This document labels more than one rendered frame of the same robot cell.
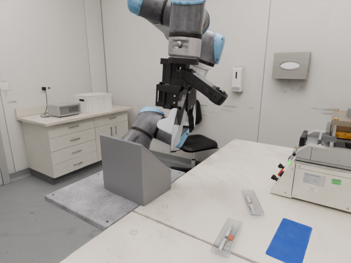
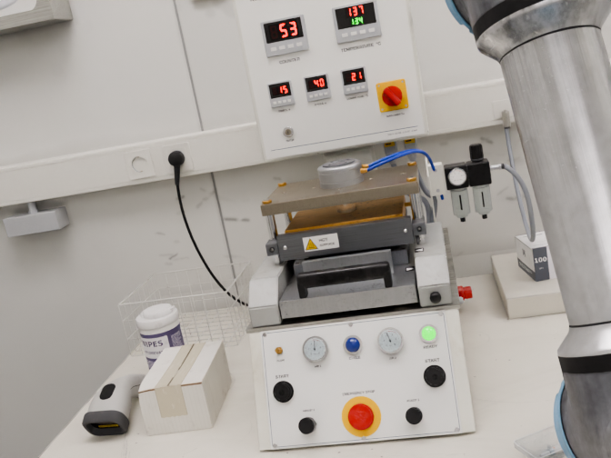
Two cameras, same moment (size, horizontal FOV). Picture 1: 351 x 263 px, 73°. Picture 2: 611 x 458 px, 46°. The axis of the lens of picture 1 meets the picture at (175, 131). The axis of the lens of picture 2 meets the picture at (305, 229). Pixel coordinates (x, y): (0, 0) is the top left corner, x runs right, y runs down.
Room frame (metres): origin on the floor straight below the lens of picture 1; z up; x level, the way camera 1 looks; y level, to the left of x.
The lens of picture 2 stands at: (1.52, 0.39, 1.34)
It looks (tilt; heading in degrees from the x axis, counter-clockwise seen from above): 13 degrees down; 248
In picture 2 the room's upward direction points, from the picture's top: 11 degrees counter-clockwise
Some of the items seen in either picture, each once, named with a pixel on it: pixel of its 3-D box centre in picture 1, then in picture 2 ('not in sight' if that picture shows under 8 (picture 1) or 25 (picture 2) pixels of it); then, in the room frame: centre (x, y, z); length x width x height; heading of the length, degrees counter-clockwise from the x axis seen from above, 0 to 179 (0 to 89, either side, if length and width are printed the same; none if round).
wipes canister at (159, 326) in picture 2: not in sight; (163, 342); (1.30, -1.05, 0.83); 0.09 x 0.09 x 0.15
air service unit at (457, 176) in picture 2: not in sight; (466, 184); (0.71, -0.74, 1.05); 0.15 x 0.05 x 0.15; 147
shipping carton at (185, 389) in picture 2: not in sight; (186, 385); (1.30, -0.86, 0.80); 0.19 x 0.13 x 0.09; 57
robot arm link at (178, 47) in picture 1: (184, 49); not in sight; (0.58, -0.02, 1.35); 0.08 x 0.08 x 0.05
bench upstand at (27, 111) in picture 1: (67, 105); not in sight; (3.25, 1.49, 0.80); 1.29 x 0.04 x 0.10; 147
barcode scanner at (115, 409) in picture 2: not in sight; (121, 395); (1.42, -0.93, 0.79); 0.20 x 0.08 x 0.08; 57
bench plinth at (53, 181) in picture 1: (83, 160); not in sight; (3.12, 1.29, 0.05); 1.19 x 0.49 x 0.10; 147
